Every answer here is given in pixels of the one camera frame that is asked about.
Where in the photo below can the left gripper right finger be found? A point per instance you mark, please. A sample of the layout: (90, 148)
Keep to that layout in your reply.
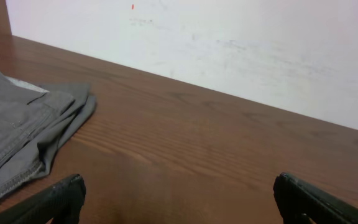
(300, 202)

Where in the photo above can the folded grey trousers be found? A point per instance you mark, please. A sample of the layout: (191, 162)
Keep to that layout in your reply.
(35, 122)

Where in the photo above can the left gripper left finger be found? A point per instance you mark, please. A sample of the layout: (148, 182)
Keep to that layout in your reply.
(59, 203)

